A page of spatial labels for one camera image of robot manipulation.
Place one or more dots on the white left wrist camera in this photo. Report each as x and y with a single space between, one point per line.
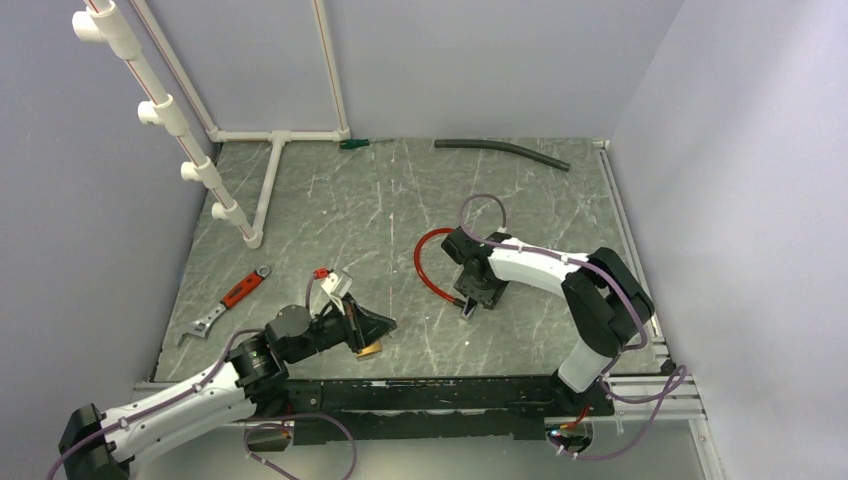
334 284

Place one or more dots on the red adjustable wrench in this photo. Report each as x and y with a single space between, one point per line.
201 327

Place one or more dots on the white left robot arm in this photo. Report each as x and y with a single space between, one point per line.
112 443

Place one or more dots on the brass padlock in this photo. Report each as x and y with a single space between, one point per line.
369 351

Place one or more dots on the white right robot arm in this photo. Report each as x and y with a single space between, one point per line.
609 307

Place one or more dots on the aluminium frame rail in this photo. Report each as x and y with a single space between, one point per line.
684 403

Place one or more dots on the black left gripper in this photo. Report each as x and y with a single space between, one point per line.
362 327

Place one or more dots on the red cable lock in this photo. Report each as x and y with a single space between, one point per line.
422 269

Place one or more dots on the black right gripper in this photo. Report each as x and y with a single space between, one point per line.
488 298

